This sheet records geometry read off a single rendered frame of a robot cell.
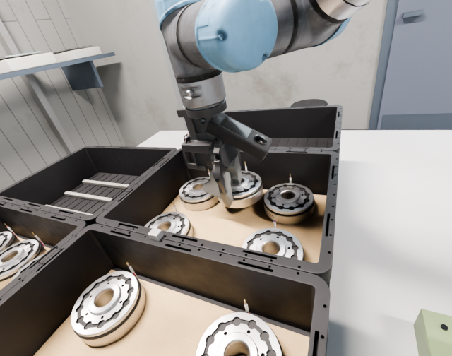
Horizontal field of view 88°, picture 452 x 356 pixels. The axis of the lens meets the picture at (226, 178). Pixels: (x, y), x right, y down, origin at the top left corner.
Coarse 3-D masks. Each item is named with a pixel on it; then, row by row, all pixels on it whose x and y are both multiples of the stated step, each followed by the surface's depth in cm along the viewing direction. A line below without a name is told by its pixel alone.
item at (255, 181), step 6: (246, 174) 55; (252, 174) 54; (252, 180) 52; (258, 180) 51; (246, 186) 50; (252, 186) 50; (258, 186) 50; (234, 192) 49; (240, 192) 49; (246, 192) 48; (252, 192) 48
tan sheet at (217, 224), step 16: (208, 208) 56; (224, 208) 55; (240, 208) 54; (256, 208) 53; (320, 208) 49; (192, 224) 52; (208, 224) 51; (224, 224) 50; (240, 224) 49; (256, 224) 48; (272, 224) 48; (304, 224) 46; (320, 224) 45; (224, 240) 46; (240, 240) 46; (304, 240) 43; (320, 240) 42; (304, 256) 40
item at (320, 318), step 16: (96, 224) 41; (80, 240) 39; (128, 240) 37; (144, 240) 36; (160, 240) 35; (192, 256) 32; (208, 256) 31; (224, 256) 30; (32, 272) 34; (256, 272) 28; (272, 272) 27; (288, 272) 27; (304, 272) 27; (16, 288) 32; (320, 288) 25; (0, 304) 30; (320, 304) 23; (320, 320) 22; (320, 336) 21; (320, 352) 20
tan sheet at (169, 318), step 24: (144, 288) 40; (144, 312) 37; (168, 312) 36; (192, 312) 35; (216, 312) 35; (72, 336) 35; (144, 336) 34; (168, 336) 33; (192, 336) 32; (288, 336) 30
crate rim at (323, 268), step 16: (336, 160) 45; (336, 176) 41; (128, 192) 49; (336, 192) 37; (112, 208) 45; (112, 224) 41; (128, 224) 40; (176, 240) 35; (192, 240) 35; (208, 240) 33; (240, 256) 30; (256, 256) 30; (272, 256) 29; (320, 256) 28; (320, 272) 26
